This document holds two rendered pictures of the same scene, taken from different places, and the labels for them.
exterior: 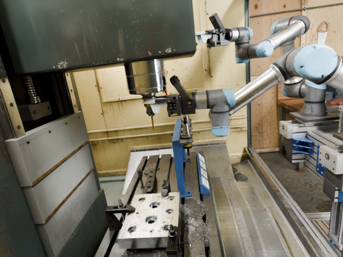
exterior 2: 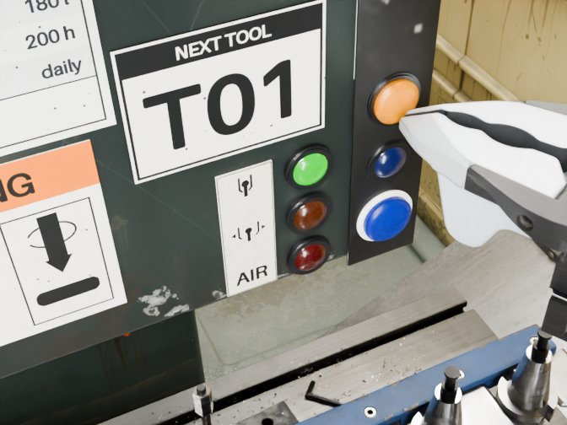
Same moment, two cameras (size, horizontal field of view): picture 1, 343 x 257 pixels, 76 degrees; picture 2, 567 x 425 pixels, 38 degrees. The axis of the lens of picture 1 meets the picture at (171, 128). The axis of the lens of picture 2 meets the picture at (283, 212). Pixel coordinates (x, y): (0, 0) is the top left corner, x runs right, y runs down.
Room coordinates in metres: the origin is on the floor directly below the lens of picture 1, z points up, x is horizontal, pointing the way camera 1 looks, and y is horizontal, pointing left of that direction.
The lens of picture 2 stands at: (0.96, -0.43, 1.97)
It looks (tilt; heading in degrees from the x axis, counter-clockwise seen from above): 42 degrees down; 60
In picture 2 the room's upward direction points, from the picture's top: 2 degrees counter-clockwise
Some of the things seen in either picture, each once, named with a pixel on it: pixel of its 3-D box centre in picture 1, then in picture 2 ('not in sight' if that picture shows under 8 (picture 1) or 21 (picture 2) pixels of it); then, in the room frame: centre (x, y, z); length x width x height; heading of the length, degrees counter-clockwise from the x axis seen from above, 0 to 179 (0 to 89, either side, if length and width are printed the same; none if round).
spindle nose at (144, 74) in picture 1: (145, 76); not in sight; (0.91, 0.08, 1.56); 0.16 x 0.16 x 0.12
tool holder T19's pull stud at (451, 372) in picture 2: not in sight; (450, 382); (1.33, -0.10, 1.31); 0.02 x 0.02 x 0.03
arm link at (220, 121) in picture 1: (219, 121); not in sight; (0.89, -0.21, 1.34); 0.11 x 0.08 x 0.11; 173
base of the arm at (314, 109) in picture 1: (314, 106); not in sight; (1.41, -0.97, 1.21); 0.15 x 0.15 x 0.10
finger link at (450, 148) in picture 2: (203, 37); (469, 194); (1.18, -0.22, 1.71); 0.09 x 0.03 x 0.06; 114
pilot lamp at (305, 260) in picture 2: not in sight; (310, 256); (1.13, -0.16, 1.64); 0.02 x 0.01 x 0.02; 174
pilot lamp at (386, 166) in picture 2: not in sight; (389, 161); (1.18, -0.16, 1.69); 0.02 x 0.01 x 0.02; 174
